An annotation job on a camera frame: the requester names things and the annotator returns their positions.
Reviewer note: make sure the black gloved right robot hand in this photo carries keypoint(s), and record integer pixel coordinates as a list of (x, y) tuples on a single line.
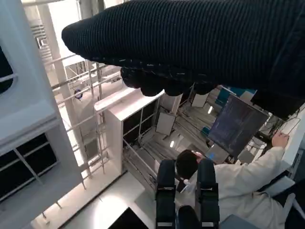
[(190, 35)]

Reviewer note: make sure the black flat panel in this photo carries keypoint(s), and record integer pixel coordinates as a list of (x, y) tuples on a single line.
[(129, 220)]

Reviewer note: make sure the dark computer monitor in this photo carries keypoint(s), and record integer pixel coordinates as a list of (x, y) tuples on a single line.
[(238, 126)]

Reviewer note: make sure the small white mesh cabinet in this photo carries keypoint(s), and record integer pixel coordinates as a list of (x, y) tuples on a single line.
[(116, 114)]

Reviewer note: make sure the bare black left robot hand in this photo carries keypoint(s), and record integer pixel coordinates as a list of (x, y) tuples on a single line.
[(207, 190)]

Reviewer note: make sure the white square ceiling panel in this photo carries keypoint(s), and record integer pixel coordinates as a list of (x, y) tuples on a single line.
[(166, 123), (199, 100)]

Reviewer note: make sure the large white mesh cabinet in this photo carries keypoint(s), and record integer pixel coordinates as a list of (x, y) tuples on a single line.
[(23, 83)]

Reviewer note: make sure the round blue wall sign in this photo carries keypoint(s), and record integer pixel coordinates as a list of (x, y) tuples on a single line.
[(78, 93)]

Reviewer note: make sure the ceiling light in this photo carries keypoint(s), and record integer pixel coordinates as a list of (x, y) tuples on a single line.
[(172, 143), (210, 109)]

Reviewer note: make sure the grey office chair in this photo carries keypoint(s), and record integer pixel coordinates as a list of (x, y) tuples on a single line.
[(281, 186)]

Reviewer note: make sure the open laptop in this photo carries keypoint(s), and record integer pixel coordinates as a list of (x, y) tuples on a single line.
[(213, 153)]

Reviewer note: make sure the white metal frame rack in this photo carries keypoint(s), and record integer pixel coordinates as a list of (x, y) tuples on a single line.
[(93, 78)]

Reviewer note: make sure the person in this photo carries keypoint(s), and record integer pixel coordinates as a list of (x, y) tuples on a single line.
[(238, 181)]

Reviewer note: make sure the white desk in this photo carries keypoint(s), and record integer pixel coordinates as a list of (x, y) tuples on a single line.
[(295, 143)]

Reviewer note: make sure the white louvred air vent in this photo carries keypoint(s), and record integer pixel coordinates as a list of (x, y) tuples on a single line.
[(41, 40)]

